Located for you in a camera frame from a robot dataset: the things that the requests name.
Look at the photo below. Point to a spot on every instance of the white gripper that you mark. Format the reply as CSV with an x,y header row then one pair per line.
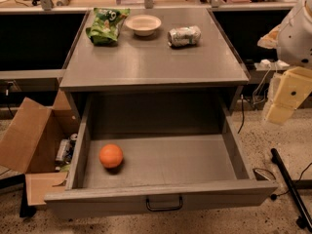
x,y
294,39

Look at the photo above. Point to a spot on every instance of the orange fruit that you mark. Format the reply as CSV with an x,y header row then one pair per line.
x,y
111,156

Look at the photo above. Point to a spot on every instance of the grey cabinet counter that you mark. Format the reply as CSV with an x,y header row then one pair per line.
x,y
150,61

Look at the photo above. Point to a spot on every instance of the grey open drawer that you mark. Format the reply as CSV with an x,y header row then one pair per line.
x,y
174,144

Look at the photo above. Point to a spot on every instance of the white power strip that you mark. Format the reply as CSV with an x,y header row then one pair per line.
x,y
267,64

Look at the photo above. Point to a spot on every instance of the crushed silver can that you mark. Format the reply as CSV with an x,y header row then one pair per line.
x,y
184,36

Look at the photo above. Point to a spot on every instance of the white bowl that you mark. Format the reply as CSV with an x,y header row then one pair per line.
x,y
143,25

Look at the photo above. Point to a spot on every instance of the black pole on floor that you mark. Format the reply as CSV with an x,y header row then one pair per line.
x,y
293,187

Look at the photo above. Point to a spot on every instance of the green chip bag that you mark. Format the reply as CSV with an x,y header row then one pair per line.
x,y
106,26

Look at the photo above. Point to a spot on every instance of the bottle in cardboard box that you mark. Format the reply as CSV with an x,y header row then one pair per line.
x,y
63,149

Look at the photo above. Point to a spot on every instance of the brown cardboard box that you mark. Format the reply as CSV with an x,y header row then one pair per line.
x,y
31,144

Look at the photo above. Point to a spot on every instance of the black drawer handle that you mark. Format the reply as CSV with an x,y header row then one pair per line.
x,y
164,204

